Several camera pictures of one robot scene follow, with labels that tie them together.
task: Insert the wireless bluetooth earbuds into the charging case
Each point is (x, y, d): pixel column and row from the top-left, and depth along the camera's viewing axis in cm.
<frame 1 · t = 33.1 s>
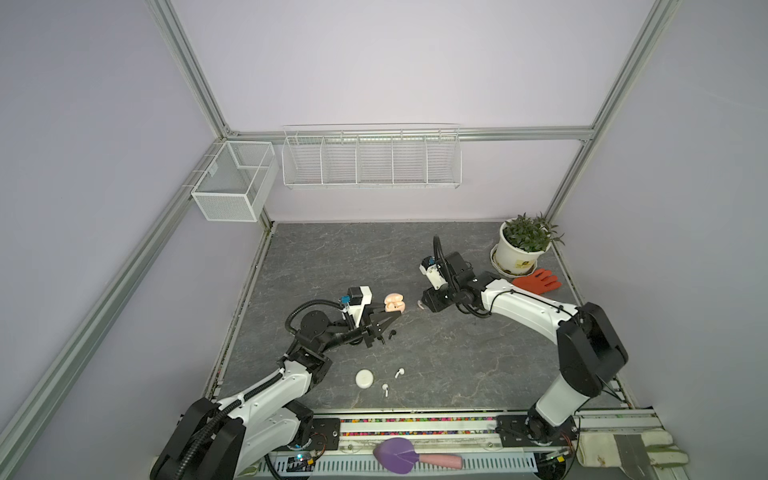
left hand: (398, 314, 71), fingers closed
right hand: (430, 298, 90), fingers open
black earbud right: (393, 332, 93), on the table
white earbud charging case: (364, 378, 82), point 3 cm above the table
white earbud upper: (401, 371, 84), point 2 cm above the table
white earbud lower: (385, 387, 82), on the table
white plant pot: (508, 260, 101), point 8 cm above the table
green potted plant: (530, 233, 96), point 18 cm above the table
red rubber glove: (537, 281, 104), on the table

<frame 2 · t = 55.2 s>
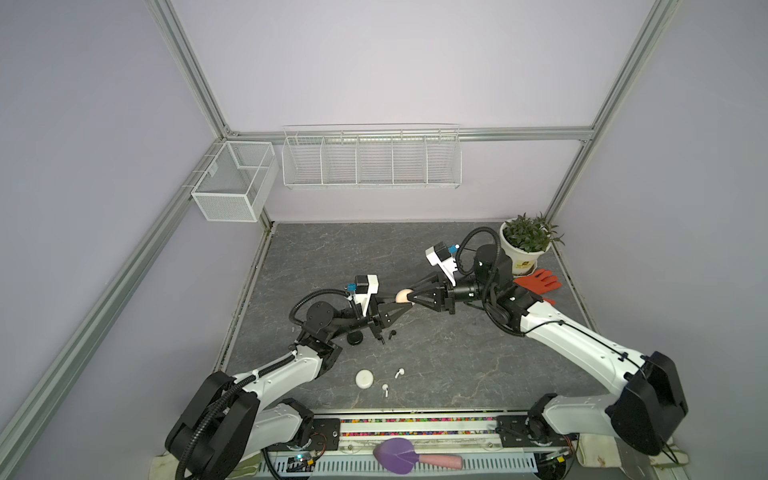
left hand: (410, 306, 67), fingers closed
right hand: (407, 297, 67), fingers open
the named things where they were.

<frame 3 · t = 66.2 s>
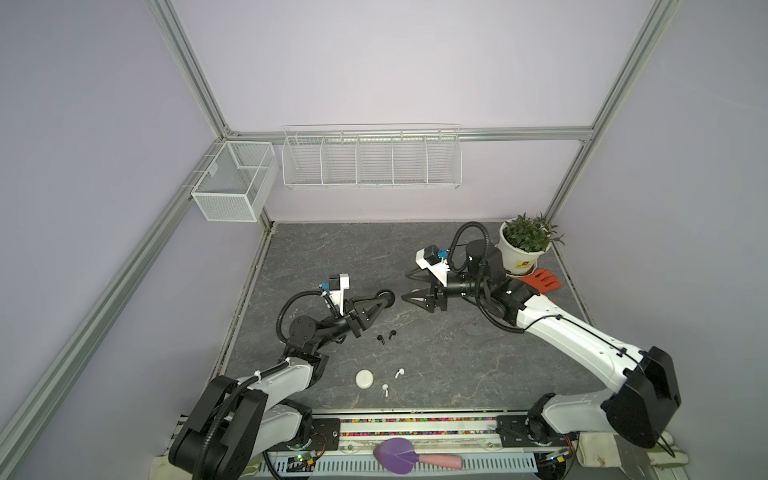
left hand: (388, 306, 70), fingers closed
right hand: (405, 287, 70), fingers open
the named things where they were.

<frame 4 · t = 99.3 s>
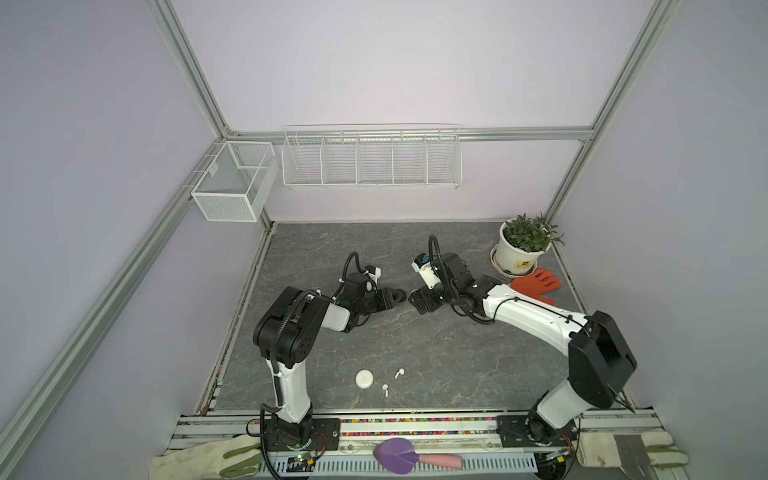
left hand: (400, 298, 95), fingers open
right hand: (421, 293, 86), fingers open
